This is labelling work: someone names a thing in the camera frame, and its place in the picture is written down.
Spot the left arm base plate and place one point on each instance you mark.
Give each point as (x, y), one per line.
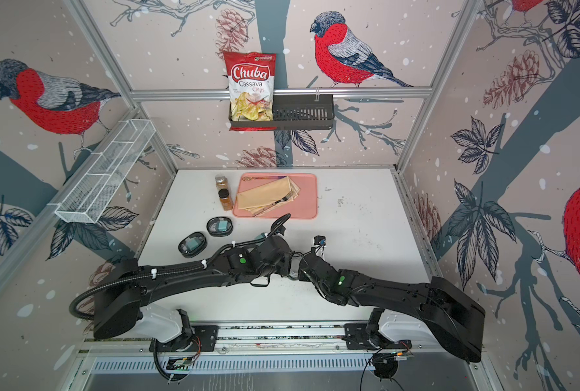
(198, 338)

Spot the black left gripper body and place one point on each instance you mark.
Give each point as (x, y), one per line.
(284, 267)

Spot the brown spice bottle black cap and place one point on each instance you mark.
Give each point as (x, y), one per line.
(225, 199)

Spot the tan spice jar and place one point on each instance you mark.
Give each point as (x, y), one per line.
(221, 182)

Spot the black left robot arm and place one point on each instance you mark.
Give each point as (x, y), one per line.
(116, 306)

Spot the white wire mesh basket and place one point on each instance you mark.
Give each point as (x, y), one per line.
(93, 192)

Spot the black wall basket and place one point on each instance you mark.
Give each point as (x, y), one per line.
(290, 112)

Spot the pink plastic tray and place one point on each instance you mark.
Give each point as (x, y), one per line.
(304, 205)

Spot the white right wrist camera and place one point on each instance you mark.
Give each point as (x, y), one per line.
(319, 244)

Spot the red cassava chips bag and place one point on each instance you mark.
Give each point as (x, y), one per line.
(251, 82)

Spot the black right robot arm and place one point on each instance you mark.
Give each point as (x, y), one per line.
(455, 320)

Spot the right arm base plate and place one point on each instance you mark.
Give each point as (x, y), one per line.
(368, 337)

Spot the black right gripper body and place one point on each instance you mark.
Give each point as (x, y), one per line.
(302, 277)

